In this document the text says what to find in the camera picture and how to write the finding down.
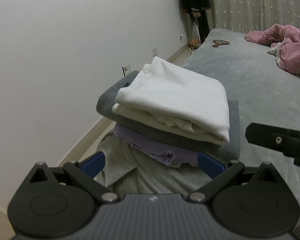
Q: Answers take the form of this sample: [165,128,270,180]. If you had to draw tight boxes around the pink quilt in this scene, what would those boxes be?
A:
[244,24,300,75]

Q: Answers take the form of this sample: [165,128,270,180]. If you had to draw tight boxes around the white plastic bag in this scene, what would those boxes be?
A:
[190,21,200,48]

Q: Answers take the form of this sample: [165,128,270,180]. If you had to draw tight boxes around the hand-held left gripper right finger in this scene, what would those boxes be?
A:
[187,152,289,202]

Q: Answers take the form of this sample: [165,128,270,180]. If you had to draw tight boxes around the grey bed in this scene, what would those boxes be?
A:
[181,28,300,230]

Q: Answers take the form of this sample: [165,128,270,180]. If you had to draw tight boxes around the white sweatshirt with orange print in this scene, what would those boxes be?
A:
[112,56,231,145]

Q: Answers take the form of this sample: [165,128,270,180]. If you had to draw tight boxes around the beige grey cloth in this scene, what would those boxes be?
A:
[94,131,215,194]

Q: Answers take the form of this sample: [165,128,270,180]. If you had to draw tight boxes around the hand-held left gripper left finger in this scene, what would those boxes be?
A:
[27,151,120,203]

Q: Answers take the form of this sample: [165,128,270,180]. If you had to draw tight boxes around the purple cloth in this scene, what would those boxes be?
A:
[114,124,199,168]

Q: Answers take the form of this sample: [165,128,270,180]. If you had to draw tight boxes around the star-print grey curtain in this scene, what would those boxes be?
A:
[205,0,300,34]

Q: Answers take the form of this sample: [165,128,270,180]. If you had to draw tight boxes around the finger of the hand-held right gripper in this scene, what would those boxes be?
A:
[245,122,300,167]

